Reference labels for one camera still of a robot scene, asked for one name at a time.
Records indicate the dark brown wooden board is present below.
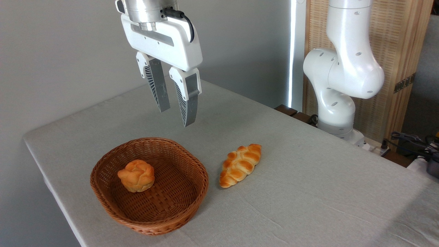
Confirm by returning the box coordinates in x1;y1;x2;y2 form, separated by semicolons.
274;104;318;126

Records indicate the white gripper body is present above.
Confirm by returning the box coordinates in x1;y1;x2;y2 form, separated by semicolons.
120;14;203;72

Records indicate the white vertical light post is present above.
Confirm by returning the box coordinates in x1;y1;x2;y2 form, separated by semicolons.
287;0;307;112

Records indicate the grey box device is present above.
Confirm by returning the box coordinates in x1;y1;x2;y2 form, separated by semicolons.
426;159;439;179

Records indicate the grey tablecloth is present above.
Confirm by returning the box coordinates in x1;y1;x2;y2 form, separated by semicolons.
23;80;439;247

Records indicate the brown wicker basket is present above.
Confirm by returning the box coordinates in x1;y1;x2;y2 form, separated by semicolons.
90;137;209;236

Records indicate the black cable bundle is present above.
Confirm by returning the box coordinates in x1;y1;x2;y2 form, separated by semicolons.
381;131;439;162

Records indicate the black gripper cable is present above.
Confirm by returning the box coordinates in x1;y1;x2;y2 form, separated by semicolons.
161;8;195;43

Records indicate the white power strip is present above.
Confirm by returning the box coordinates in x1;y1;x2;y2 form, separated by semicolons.
359;137;391;157

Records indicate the dark metal screen hinge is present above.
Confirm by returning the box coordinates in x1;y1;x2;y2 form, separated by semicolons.
393;72;416;94

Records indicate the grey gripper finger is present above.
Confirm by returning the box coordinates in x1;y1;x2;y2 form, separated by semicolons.
169;67;202;127
136;51;171;113

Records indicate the round knotted bread roll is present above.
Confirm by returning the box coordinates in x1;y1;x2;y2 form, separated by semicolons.
117;160;155;193

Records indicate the long braided bread loaf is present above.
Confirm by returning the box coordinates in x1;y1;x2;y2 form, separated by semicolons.
219;143;262;188

